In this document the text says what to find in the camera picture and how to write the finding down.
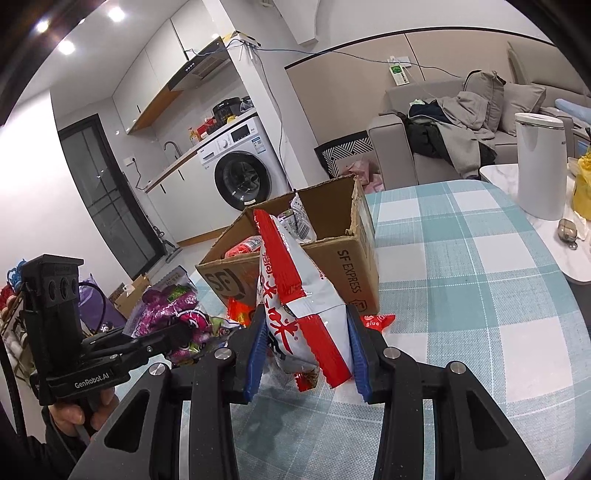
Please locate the yellow bottle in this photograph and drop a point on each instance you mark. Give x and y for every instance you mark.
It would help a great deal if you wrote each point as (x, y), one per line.
(194, 136)

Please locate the white green wall device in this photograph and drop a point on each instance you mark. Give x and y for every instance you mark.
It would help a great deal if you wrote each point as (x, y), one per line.
(398, 73)

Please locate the white red-edged snack packet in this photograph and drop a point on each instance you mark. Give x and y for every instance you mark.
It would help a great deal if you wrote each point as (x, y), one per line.
(300, 286)

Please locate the small metal key case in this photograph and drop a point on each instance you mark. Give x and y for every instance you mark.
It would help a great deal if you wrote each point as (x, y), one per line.
(567, 233)

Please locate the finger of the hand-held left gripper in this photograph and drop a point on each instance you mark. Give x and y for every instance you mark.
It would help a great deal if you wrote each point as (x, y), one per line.
(108, 337)
(161, 339)

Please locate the white power strip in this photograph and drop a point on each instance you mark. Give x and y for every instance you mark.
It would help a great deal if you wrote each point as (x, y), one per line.
(248, 39)

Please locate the pink bag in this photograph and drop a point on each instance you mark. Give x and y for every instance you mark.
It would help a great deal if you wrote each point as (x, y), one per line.
(364, 177)

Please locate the white noodle snack packet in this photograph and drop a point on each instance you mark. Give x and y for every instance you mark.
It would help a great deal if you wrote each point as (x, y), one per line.
(302, 224)

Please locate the purple bag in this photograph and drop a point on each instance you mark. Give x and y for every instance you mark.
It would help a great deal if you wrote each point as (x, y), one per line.
(99, 309)

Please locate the red box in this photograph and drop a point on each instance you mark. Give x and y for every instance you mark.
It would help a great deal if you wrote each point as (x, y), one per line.
(207, 128)

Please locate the yellow plastic bag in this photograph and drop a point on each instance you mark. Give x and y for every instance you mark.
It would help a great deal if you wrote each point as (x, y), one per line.
(582, 189)

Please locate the kitchen faucet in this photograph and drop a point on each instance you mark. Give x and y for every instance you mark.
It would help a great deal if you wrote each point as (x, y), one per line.
(173, 146)

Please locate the small open cardboard box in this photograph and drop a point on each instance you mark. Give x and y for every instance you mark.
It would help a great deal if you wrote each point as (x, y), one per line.
(131, 297)

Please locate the grey jacket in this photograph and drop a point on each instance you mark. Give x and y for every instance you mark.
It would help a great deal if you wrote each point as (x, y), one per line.
(466, 134)

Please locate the light blue pillow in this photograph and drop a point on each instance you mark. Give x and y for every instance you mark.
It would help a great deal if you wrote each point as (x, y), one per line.
(575, 110)

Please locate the brown cardboard box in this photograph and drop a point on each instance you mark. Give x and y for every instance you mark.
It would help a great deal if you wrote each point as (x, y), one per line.
(341, 277)

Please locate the white washing machine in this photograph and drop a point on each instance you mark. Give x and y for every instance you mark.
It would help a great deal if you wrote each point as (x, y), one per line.
(272, 157)

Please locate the storage shelf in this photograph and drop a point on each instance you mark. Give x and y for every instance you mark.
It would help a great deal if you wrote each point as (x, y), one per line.
(11, 323)

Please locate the red crisp packet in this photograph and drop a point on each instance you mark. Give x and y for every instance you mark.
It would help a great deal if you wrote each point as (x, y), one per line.
(240, 308)

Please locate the light grey pillow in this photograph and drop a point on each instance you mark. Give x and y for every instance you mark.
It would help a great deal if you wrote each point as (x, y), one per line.
(521, 106)

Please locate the person's left hand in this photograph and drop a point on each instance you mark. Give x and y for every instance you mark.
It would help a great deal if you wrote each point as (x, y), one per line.
(74, 415)

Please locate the white bin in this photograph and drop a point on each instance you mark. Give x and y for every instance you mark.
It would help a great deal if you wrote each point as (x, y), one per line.
(540, 170)

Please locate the person's left forearm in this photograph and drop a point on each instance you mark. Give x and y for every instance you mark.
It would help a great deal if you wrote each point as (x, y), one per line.
(37, 457)

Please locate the floor mop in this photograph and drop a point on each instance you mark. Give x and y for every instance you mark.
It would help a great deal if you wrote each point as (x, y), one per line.
(168, 244)

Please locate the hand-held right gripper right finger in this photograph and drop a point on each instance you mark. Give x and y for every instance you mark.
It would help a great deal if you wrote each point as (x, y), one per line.
(358, 360)

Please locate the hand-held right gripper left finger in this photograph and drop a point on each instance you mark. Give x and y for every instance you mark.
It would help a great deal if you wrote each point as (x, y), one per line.
(256, 364)

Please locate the small red snack packet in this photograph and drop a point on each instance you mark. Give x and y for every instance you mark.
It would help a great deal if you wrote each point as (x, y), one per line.
(378, 321)

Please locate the dark glass door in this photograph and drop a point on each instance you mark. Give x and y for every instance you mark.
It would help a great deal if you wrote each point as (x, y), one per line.
(106, 198)

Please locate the dark grey pouch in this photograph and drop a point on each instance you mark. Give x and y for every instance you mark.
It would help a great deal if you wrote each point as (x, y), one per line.
(246, 105)

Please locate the range hood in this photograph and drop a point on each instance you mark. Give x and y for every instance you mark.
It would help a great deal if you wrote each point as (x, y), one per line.
(203, 67)

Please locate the grey sofa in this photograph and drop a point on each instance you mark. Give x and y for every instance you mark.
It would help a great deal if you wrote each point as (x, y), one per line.
(392, 138)

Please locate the dark grey pillow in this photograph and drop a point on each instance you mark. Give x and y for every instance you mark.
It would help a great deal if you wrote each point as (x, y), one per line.
(485, 97)

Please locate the white upper cabinet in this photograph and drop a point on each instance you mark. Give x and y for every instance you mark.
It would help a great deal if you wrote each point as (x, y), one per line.
(147, 78)

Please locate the black clothing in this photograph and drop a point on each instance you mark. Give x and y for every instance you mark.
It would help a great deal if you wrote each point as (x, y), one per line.
(427, 134)

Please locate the white lower cabinet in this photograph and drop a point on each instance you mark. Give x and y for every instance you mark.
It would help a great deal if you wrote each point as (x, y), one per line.
(184, 203)

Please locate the blue white checked tablecloth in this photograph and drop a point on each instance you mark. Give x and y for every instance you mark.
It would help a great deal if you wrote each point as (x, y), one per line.
(461, 323)

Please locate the white cabinet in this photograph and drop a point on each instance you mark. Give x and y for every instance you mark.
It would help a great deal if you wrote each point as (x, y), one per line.
(184, 203)
(147, 78)

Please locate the purple snack packet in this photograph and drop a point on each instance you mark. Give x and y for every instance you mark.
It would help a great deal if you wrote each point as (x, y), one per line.
(184, 314)

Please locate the white wall socket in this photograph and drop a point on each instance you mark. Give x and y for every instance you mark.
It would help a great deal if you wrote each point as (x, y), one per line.
(130, 161)

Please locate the black pressure cooker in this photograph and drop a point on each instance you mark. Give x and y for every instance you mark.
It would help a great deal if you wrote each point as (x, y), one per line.
(226, 110)

